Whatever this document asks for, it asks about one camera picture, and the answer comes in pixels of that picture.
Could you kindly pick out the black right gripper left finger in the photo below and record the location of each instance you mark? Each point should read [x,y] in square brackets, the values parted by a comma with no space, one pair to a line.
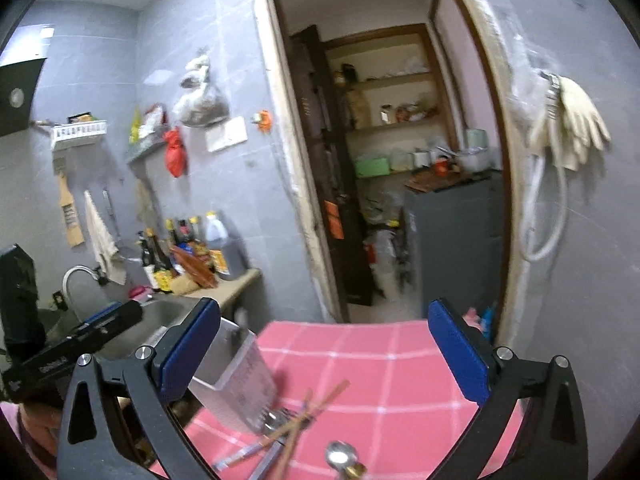
[95,442]

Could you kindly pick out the small gold spoon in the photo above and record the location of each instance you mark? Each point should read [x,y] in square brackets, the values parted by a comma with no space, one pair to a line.
[343,459]

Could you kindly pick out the beige counter top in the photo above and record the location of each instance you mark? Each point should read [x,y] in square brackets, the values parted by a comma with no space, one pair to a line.
[227,292]

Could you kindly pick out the orange wall hook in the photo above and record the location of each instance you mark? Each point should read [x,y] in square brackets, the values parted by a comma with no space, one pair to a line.
[263,121]

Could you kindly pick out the wooden brush on wall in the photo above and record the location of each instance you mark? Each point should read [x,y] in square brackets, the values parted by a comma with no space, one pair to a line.
[67,204]

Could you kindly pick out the hanging beige towel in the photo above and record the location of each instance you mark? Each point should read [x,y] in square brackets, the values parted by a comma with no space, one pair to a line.
[104,248]

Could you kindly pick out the metal vegetable peeler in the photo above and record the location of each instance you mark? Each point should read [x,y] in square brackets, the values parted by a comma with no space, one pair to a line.
[277,455]

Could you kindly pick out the hanging bag of dried goods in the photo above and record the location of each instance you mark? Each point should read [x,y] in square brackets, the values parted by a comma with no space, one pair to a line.
[202,104]

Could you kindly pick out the red plastic bag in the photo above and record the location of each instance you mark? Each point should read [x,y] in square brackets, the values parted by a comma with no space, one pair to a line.
[175,153]

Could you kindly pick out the cream rubber gloves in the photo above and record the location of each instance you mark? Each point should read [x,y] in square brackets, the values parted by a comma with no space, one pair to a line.
[568,123]

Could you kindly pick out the plain bamboo chopstick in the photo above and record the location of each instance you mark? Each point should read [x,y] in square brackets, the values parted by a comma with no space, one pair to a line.
[312,411]

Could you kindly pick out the large soy sauce jug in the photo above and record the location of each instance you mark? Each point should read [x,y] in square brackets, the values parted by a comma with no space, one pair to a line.
[224,250]

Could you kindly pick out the translucent plastic utensil case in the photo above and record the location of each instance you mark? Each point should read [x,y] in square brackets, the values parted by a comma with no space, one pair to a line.
[233,381]

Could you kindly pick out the dark sauce bottle yellow label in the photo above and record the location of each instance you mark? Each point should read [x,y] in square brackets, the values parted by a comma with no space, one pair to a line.
[163,271]

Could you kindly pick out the dark grey cabinet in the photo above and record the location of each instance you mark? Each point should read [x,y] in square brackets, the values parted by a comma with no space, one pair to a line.
[455,243]

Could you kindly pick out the red cup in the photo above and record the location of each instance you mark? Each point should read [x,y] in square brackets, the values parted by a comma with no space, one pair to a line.
[441,166]

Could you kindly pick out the black range hood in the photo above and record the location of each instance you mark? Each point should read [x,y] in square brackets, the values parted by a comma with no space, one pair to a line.
[18,84]

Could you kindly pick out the wall mounted metal rack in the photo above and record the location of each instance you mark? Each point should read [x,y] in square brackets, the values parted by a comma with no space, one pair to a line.
[143,148]

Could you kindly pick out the green box on shelf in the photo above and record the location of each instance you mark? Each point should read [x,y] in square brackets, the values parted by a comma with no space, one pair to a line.
[372,167]

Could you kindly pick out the steel sink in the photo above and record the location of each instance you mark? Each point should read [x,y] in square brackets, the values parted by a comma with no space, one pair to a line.
[159,315]

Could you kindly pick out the purple handled bamboo chopstick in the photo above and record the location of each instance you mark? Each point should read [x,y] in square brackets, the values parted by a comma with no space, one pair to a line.
[285,420]

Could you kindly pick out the white wall basket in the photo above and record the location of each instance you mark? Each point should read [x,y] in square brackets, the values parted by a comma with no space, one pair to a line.
[77,134]

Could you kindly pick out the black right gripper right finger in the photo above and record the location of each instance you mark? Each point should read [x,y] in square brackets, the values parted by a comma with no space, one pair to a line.
[551,442]

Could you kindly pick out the pink checked tablecloth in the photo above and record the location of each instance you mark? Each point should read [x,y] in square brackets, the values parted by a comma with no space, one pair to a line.
[402,410]

